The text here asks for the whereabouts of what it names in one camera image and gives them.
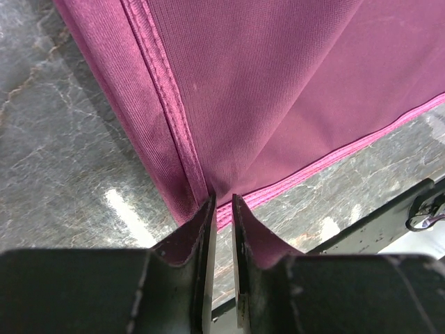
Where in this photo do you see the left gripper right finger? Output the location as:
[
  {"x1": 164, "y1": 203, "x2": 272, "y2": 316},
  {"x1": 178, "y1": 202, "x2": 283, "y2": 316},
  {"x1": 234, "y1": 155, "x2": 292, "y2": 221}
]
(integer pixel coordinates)
[{"x1": 232, "y1": 195, "x2": 444, "y2": 333}]

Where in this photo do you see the purple cloth napkin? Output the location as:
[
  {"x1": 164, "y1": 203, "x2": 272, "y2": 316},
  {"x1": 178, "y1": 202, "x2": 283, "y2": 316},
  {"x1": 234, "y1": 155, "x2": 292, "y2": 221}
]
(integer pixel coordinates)
[{"x1": 56, "y1": 1, "x2": 444, "y2": 228}]

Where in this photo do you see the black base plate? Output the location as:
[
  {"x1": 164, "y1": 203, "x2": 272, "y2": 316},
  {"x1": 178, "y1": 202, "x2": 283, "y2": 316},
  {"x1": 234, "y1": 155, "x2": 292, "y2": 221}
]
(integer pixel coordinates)
[{"x1": 212, "y1": 179, "x2": 444, "y2": 331}]

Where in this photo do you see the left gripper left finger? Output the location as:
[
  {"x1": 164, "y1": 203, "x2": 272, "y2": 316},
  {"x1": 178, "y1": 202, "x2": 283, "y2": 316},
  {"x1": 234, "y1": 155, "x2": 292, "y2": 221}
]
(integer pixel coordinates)
[{"x1": 1, "y1": 197, "x2": 216, "y2": 333}]

